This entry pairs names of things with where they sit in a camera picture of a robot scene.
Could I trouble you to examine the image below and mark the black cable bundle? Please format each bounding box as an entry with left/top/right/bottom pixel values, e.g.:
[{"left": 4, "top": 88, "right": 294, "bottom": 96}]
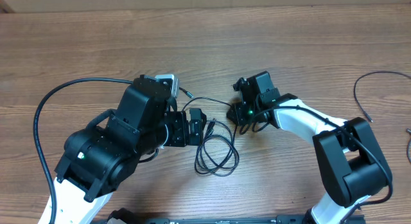
[{"left": 178, "top": 86, "right": 240, "bottom": 177}]

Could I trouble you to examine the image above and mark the separated black cable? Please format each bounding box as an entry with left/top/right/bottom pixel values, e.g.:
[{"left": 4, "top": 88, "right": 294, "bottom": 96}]
[{"left": 353, "top": 71, "right": 411, "bottom": 164}]

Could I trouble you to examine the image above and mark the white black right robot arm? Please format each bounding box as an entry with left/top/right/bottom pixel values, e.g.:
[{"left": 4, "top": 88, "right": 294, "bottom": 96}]
[{"left": 227, "top": 71, "right": 393, "bottom": 223}]

